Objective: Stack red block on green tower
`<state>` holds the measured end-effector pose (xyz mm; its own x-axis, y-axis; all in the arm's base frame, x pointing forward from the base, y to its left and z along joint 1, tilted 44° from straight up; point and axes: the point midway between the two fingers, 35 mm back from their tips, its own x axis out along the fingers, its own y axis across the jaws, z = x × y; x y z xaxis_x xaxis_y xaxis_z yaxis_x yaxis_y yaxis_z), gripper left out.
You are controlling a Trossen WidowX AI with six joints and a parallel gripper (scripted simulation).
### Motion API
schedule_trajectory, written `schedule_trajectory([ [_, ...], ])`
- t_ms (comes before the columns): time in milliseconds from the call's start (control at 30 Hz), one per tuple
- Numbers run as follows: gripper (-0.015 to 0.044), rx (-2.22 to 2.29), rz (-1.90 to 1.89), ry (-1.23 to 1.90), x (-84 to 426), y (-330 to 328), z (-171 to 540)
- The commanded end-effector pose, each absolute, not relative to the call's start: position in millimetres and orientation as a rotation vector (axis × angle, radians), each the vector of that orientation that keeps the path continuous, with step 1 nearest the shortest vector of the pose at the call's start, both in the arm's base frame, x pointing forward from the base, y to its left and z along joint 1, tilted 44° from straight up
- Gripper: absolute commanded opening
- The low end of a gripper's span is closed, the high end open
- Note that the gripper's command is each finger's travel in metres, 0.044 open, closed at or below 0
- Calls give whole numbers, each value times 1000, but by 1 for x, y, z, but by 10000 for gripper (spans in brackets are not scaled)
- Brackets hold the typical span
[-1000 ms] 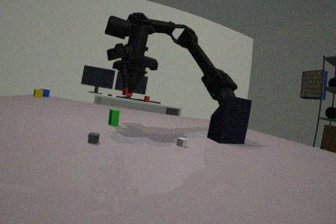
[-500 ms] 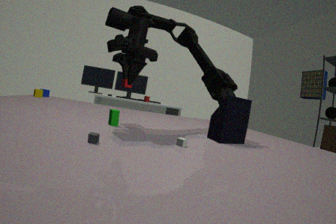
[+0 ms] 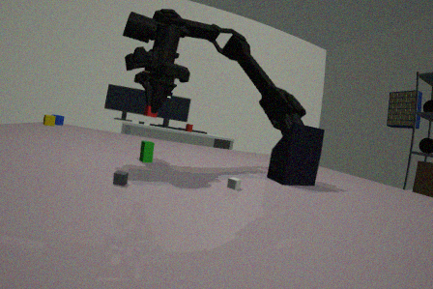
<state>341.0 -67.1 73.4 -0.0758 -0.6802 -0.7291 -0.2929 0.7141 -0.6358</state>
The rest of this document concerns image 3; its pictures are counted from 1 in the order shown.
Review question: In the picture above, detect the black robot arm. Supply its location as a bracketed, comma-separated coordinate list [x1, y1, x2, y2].
[123, 9, 306, 136]

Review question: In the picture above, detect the blue block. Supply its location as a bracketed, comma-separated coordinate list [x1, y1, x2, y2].
[53, 114, 65, 125]

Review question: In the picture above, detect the yellow block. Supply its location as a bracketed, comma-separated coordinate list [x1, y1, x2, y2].
[43, 115, 56, 126]

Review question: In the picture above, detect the red block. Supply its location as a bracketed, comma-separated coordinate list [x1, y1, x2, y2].
[144, 105, 158, 117]

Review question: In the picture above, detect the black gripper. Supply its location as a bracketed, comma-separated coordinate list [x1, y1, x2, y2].
[134, 43, 190, 113]

